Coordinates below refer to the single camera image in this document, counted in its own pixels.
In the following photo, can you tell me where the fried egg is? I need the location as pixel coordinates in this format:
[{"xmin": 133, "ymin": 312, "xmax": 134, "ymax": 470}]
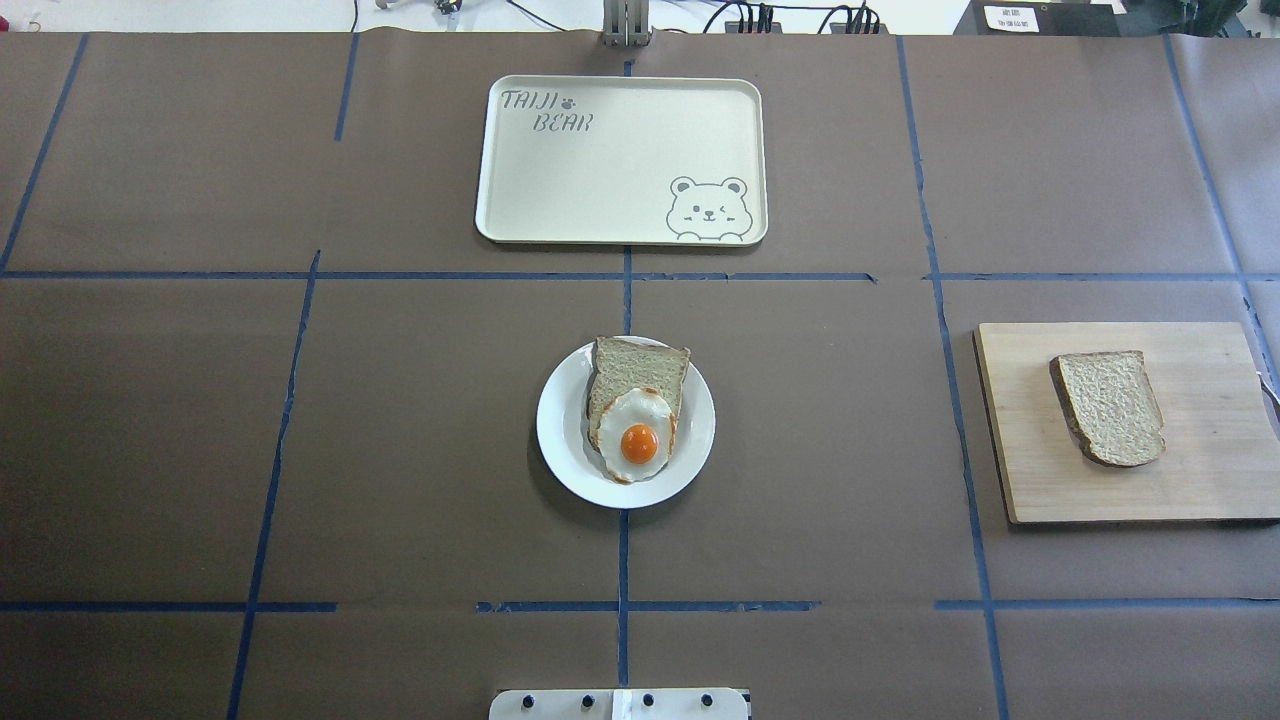
[{"xmin": 594, "ymin": 388, "xmax": 677, "ymax": 484}]

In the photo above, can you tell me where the white camera mast base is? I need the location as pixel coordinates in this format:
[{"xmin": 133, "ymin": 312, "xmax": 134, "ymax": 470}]
[{"xmin": 488, "ymin": 687, "xmax": 753, "ymax": 719}]

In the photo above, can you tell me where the wooden cutting board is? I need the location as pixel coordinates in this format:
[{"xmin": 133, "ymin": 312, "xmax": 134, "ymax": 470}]
[{"xmin": 974, "ymin": 322, "xmax": 1279, "ymax": 524}]

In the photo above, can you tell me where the bread slice on plate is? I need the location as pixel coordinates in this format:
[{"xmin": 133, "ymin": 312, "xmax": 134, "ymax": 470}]
[{"xmin": 588, "ymin": 336, "xmax": 691, "ymax": 430}]

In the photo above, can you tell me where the aluminium frame post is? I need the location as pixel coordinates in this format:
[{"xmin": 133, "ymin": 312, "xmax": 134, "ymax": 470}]
[{"xmin": 602, "ymin": 0, "xmax": 653, "ymax": 47}]

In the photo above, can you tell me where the bread slice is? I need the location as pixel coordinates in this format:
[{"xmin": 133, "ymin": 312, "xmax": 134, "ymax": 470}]
[
  {"xmin": 588, "ymin": 336, "xmax": 691, "ymax": 430},
  {"xmin": 1050, "ymin": 350, "xmax": 1166, "ymax": 468}
]

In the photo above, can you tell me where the cream bear serving tray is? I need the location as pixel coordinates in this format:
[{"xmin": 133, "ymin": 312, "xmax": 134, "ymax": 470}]
[{"xmin": 475, "ymin": 76, "xmax": 769, "ymax": 247}]

